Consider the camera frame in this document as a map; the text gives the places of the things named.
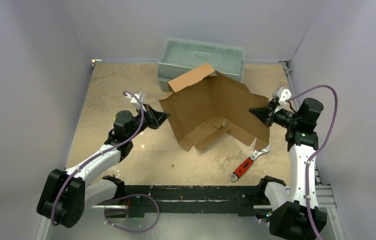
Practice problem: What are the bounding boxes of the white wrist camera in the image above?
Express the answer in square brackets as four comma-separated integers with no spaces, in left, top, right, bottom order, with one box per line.
[272,86,292,108]
[130,92,145,110]

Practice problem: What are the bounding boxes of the red handled adjustable wrench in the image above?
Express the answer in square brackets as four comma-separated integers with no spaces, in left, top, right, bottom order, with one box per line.
[230,144,271,182]

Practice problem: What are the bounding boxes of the black metal base rail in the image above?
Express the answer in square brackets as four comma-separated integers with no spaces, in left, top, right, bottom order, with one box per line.
[100,185,272,218]

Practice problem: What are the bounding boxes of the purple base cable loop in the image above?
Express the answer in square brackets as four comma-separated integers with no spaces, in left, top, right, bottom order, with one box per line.
[104,193,160,234]

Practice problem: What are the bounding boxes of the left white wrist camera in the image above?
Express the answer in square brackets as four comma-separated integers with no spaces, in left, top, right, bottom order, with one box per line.
[130,92,145,110]

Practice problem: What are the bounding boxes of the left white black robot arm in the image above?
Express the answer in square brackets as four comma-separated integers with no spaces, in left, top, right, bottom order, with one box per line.
[36,104,170,228]

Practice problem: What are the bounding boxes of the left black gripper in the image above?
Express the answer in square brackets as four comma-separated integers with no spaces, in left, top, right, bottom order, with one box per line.
[127,103,169,140]

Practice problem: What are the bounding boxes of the brown cardboard box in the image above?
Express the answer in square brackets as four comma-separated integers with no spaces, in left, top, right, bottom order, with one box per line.
[159,63,270,151]

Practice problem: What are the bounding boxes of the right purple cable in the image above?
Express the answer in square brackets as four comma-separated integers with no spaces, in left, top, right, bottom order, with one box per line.
[287,84,339,240]

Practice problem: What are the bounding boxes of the translucent green plastic toolbox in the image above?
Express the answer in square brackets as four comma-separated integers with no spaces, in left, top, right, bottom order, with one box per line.
[156,37,245,92]

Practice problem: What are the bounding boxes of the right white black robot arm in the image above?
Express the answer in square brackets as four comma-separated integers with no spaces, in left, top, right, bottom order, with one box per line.
[249,98,328,240]

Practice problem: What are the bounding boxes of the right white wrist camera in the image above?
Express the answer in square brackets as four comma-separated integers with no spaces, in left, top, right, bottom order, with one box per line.
[272,86,292,108]

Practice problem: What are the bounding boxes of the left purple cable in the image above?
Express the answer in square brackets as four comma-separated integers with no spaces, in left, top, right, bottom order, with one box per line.
[50,90,146,227]

